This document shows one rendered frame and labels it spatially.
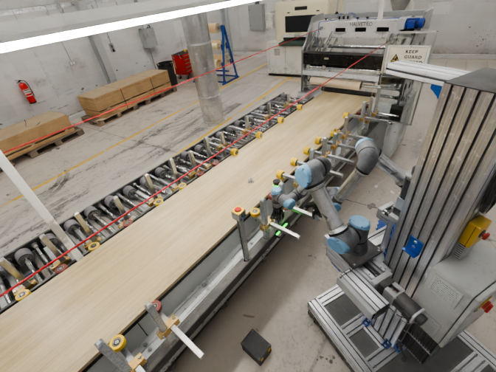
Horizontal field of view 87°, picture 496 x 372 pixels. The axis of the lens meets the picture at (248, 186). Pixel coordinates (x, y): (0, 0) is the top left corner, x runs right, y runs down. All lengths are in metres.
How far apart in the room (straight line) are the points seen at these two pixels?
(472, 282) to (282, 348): 1.52
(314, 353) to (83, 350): 1.64
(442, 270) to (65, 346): 2.02
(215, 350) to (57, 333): 1.19
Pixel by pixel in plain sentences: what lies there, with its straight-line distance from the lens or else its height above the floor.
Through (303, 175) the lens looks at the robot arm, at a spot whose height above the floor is 1.56.
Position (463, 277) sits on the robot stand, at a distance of 1.60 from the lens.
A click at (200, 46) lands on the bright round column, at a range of 5.64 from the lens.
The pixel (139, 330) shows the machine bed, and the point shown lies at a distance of 2.02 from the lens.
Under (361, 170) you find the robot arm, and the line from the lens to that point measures 1.73.
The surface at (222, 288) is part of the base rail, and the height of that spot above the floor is 0.70.
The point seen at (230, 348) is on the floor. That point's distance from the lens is 2.59.
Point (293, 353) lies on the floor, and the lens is 2.54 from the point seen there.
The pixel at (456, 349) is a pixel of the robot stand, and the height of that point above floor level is 0.21.
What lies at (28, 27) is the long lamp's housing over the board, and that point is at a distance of 1.28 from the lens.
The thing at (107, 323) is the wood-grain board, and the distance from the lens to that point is 1.94.
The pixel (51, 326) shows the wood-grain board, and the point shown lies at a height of 0.90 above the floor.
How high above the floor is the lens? 2.39
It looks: 37 degrees down
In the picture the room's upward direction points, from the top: 8 degrees counter-clockwise
